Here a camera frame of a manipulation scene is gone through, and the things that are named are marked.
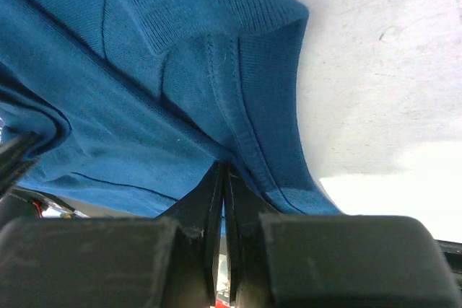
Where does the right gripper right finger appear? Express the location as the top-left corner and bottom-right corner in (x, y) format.
(224, 168), (461, 307)

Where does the blue t shirt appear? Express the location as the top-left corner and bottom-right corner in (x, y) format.
(1, 0), (338, 216)

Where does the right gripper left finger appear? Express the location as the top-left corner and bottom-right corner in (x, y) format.
(1, 164), (224, 307)

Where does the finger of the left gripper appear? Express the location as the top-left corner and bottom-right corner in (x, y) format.
(1, 132), (40, 196)

